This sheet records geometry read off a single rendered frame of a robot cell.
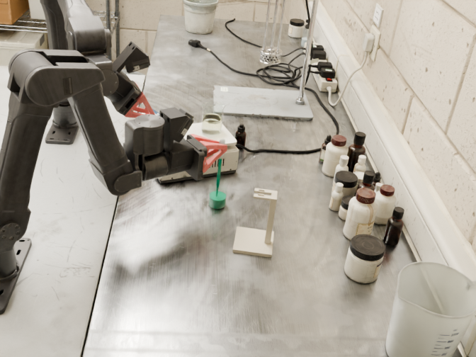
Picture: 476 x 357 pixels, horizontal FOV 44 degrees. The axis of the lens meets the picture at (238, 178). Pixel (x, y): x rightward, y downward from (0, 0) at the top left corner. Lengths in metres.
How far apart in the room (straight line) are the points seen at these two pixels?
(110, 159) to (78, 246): 0.22
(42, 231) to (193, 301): 0.36
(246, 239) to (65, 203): 0.41
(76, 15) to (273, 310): 0.73
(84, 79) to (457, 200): 0.73
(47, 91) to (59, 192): 0.45
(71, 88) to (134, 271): 0.38
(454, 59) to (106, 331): 0.85
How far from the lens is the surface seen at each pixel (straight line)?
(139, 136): 1.10
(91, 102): 1.02
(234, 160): 1.42
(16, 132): 1.00
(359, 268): 1.16
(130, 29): 3.90
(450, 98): 1.28
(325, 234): 1.28
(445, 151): 1.28
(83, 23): 1.32
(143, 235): 1.23
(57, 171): 1.45
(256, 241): 1.22
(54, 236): 1.24
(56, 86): 0.96
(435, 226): 1.21
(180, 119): 1.13
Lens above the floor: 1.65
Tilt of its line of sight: 32 degrees down
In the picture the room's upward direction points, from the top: 6 degrees clockwise
